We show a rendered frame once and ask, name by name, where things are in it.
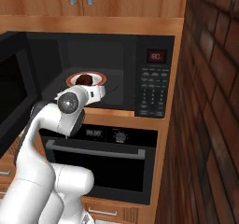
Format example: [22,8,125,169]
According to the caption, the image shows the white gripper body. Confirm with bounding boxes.
[91,83,106,103]

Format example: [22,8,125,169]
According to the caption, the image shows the dark brown steak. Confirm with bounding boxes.
[76,73,94,87]

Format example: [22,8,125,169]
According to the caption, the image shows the black microwave oven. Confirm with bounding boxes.
[26,31,176,119]

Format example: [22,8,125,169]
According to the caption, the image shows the black microwave door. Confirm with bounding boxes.
[0,31,44,158]

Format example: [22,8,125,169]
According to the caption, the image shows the white plate with red rim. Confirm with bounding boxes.
[65,70,107,88]

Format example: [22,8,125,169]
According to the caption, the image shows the round oven knob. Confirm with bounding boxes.
[114,131,128,144]

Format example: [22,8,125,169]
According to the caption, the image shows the black built-in oven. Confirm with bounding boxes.
[39,123,159,206]

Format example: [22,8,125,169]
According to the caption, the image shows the wooden drawer front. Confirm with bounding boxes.
[0,154,17,201]
[81,197,140,224]

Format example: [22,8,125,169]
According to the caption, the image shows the grey oven door handle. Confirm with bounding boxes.
[45,139,147,161]

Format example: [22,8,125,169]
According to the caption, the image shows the wooden cabinet frame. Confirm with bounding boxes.
[0,14,185,224]

